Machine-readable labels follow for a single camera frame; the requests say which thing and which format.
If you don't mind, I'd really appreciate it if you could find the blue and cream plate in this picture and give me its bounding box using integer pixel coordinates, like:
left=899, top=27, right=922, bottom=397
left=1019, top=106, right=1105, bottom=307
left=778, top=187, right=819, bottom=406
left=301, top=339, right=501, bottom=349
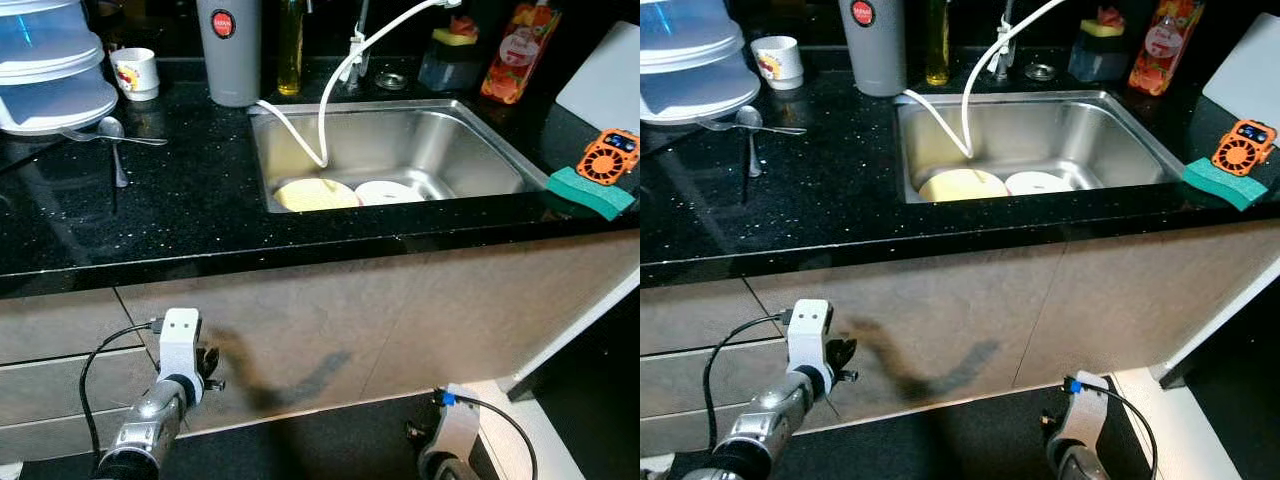
left=272, top=177, right=363, bottom=213
left=917, top=168, right=1011, bottom=204

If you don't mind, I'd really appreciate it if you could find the beige kitchen cabinet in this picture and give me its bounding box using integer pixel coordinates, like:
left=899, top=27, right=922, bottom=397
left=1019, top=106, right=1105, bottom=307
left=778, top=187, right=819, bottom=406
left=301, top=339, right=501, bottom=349
left=0, top=230, right=641, bottom=461
left=640, top=215, right=1280, bottom=456

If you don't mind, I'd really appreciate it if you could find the white plate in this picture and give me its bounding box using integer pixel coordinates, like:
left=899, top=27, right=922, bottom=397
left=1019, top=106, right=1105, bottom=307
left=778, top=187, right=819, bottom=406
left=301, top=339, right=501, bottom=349
left=355, top=180, right=429, bottom=207
left=1003, top=171, right=1076, bottom=197

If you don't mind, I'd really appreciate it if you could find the silver metal spoon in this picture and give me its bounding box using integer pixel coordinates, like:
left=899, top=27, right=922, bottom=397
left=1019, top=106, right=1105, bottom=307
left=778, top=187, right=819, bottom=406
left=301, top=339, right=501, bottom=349
left=97, top=116, right=131, bottom=189
left=733, top=105, right=766, bottom=179

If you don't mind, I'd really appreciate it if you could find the stainless steel sink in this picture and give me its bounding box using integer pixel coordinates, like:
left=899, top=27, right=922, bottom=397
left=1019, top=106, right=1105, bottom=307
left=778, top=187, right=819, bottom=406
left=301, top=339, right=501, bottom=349
left=248, top=98, right=551, bottom=214
left=895, top=90, right=1186, bottom=206

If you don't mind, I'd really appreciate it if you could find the green sponge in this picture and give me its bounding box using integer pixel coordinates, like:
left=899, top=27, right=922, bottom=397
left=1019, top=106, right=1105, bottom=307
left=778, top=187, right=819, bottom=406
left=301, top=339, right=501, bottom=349
left=545, top=165, right=637, bottom=221
left=1182, top=157, right=1273, bottom=212

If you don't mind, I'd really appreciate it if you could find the grey canister with red logo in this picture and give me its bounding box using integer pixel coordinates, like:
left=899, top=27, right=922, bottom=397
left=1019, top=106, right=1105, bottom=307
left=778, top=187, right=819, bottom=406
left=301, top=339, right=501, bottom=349
left=195, top=0, right=263, bottom=108
left=838, top=0, right=909, bottom=98

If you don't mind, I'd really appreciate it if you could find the white printed mug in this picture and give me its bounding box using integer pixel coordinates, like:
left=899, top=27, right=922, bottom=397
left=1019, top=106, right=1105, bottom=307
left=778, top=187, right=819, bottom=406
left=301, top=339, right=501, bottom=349
left=750, top=36, right=805, bottom=92
left=110, top=47, right=161, bottom=102

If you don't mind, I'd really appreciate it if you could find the white plastic food cover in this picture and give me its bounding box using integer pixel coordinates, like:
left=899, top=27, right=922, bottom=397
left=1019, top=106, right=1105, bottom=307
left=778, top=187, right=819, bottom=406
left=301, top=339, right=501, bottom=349
left=640, top=0, right=761, bottom=126
left=0, top=0, right=119, bottom=136

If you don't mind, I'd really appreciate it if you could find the yellow oil bottle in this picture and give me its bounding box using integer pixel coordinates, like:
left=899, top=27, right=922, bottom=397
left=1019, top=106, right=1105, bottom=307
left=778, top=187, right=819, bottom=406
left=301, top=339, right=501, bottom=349
left=277, top=0, right=306, bottom=98
left=923, top=0, right=953, bottom=87

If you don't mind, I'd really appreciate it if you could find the chrome sink faucet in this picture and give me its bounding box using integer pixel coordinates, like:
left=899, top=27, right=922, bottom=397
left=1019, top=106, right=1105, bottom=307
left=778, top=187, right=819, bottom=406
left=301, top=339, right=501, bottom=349
left=990, top=0, right=1019, bottom=81
left=345, top=0, right=373, bottom=91

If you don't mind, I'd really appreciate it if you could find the white cutting board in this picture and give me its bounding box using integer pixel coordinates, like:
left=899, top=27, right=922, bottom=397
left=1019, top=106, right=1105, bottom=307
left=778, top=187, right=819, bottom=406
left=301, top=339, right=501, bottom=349
left=555, top=20, right=641, bottom=136
left=1200, top=12, right=1280, bottom=129

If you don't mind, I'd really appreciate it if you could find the dark sponge holder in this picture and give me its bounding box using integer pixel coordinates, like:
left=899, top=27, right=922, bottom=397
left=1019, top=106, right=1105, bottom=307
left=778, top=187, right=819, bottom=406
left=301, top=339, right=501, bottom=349
left=418, top=15, right=483, bottom=93
left=1067, top=8, right=1131, bottom=84

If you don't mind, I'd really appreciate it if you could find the orange pump soap bottle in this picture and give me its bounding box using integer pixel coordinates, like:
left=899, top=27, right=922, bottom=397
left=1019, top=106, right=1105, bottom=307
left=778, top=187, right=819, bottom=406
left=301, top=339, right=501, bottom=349
left=1128, top=0, right=1206, bottom=98
left=480, top=0, right=561, bottom=106

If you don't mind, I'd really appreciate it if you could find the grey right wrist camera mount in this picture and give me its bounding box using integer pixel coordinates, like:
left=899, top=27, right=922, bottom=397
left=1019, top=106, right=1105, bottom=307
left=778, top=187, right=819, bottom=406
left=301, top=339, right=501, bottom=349
left=1062, top=372, right=1111, bottom=451
left=432, top=383, right=483, bottom=461

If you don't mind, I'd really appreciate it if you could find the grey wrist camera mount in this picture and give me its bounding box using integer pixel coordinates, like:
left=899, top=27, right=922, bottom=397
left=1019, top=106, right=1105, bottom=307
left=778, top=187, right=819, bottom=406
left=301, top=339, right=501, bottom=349
left=785, top=298, right=834, bottom=371
left=1062, top=372, right=1111, bottom=451
left=432, top=383, right=483, bottom=461
left=158, top=308, right=206, bottom=381

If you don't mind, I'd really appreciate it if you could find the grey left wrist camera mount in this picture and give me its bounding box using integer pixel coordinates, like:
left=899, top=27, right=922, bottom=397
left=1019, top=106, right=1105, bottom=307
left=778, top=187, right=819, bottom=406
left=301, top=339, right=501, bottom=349
left=158, top=308, right=206, bottom=381
left=785, top=298, right=834, bottom=371

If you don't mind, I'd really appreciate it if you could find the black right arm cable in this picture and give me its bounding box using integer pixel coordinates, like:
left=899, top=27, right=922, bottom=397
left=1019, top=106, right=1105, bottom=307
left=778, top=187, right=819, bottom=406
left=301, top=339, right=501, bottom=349
left=1065, top=378, right=1161, bottom=480
left=435, top=390, right=541, bottom=480

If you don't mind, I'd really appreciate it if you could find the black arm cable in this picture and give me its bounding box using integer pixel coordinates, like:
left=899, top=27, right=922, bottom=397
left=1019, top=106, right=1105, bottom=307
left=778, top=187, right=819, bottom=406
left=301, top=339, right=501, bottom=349
left=702, top=312, right=793, bottom=456
left=1065, top=378, right=1161, bottom=480
left=78, top=318, right=166, bottom=466
left=435, top=390, right=541, bottom=480

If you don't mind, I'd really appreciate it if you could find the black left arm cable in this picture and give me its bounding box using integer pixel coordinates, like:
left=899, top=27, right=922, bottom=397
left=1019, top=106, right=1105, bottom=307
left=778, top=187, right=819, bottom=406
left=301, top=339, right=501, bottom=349
left=702, top=312, right=793, bottom=456
left=78, top=318, right=166, bottom=466

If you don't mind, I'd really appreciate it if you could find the white flexible hose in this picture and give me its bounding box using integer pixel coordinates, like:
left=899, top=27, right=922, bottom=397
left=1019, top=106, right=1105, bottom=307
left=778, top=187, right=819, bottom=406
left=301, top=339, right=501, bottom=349
left=255, top=0, right=463, bottom=169
left=900, top=0, right=1071, bottom=161

